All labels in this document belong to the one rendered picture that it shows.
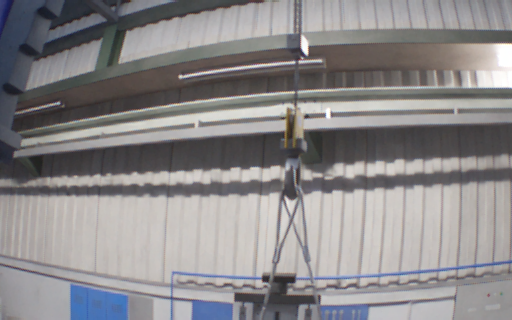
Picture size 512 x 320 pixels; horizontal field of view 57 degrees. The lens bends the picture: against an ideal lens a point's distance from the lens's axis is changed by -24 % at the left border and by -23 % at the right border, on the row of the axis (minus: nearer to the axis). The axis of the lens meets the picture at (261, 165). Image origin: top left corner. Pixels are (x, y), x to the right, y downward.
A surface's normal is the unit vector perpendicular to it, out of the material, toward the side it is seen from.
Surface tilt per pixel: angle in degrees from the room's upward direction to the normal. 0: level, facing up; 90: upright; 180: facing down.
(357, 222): 90
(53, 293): 90
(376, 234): 90
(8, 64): 90
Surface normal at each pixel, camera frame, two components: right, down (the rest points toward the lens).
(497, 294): -0.37, -0.28
